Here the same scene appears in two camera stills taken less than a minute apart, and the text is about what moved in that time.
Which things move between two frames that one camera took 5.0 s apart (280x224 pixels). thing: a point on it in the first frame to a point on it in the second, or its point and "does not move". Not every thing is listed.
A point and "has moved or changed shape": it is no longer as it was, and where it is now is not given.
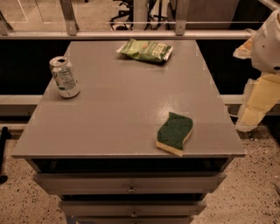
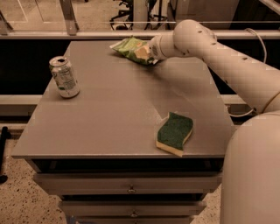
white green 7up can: (64, 77) does not move
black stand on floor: (4, 135) does not move
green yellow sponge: (172, 135) does not move
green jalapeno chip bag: (147, 50) has moved or changed shape
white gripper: (268, 50) to (153, 50)
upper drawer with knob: (130, 183) does not move
